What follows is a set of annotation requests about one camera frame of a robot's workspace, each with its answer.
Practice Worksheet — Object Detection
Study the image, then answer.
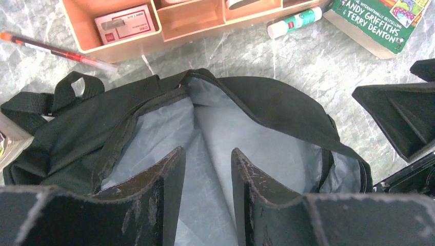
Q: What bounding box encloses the white red staples box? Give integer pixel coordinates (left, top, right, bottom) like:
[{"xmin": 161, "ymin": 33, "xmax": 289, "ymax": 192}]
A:
[{"xmin": 94, "ymin": 5, "xmax": 156, "ymax": 45}]

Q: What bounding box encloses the orange plastic desk organizer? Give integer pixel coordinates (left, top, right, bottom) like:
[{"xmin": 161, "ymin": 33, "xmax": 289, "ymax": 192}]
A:
[{"xmin": 61, "ymin": 1, "xmax": 324, "ymax": 63}]

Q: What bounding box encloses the black student backpack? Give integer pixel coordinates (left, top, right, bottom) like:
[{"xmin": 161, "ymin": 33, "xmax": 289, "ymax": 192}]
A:
[{"xmin": 1, "ymin": 69, "xmax": 372, "ymax": 245}]

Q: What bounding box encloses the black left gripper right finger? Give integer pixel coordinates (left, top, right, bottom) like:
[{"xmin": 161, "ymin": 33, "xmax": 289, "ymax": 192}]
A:
[{"xmin": 231, "ymin": 149, "xmax": 434, "ymax": 245}]

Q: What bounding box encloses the white stapler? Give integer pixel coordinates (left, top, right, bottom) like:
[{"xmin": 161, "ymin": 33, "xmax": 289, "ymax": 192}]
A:
[{"xmin": 225, "ymin": 0, "xmax": 259, "ymax": 10}]

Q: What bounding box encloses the green white glue stick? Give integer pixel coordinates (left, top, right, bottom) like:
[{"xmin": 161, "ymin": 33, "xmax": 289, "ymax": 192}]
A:
[{"xmin": 267, "ymin": 7, "xmax": 323, "ymax": 39}]

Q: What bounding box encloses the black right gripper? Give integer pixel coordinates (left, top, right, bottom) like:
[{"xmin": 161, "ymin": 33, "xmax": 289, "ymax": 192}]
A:
[{"xmin": 352, "ymin": 83, "xmax": 434, "ymax": 197}]

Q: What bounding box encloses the red orange clear pen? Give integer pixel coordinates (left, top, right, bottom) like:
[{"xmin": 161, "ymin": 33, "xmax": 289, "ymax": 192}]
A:
[{"xmin": 1, "ymin": 32, "xmax": 118, "ymax": 72}]

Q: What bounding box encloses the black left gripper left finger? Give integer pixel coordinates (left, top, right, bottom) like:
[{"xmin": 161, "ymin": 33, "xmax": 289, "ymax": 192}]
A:
[{"xmin": 1, "ymin": 147, "xmax": 186, "ymax": 245}]

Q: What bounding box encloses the green treehouse paperback book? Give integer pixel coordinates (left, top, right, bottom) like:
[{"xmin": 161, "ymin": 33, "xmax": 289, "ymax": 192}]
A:
[{"xmin": 323, "ymin": 0, "xmax": 431, "ymax": 59}]

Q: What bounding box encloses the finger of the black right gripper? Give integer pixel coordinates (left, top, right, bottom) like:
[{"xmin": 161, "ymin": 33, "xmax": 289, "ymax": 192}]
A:
[{"xmin": 410, "ymin": 58, "xmax": 435, "ymax": 83}]

